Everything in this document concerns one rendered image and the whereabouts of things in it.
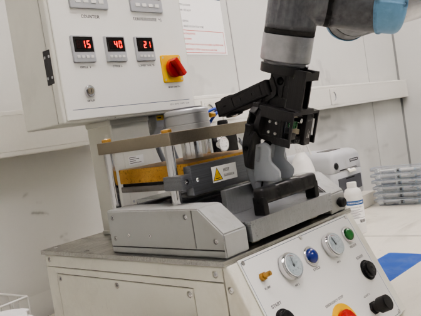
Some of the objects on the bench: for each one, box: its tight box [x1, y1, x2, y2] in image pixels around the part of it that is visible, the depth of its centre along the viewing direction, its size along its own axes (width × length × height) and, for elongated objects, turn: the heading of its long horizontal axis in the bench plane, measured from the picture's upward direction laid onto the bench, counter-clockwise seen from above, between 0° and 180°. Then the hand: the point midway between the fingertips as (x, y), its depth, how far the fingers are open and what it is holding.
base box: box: [45, 213, 405, 316], centre depth 102 cm, size 54×38×17 cm
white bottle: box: [344, 181, 367, 234], centre depth 160 cm, size 5×5×14 cm
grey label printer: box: [286, 147, 363, 193], centre depth 203 cm, size 25×20×17 cm
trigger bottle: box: [292, 134, 315, 173], centre depth 188 cm, size 9×8×25 cm
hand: (256, 185), depth 91 cm, fingers closed, pressing on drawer
